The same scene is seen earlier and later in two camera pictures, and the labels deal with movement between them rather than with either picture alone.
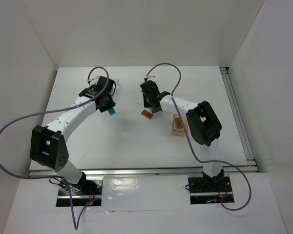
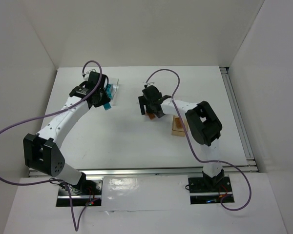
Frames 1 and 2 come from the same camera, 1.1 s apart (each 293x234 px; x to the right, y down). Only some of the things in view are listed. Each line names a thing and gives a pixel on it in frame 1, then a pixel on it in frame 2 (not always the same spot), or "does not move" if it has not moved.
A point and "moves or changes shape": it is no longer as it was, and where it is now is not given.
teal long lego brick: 112,111 moves or changes shape
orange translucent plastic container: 177,128 does not move
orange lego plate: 178,123 does not move
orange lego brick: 147,114 moves or changes shape
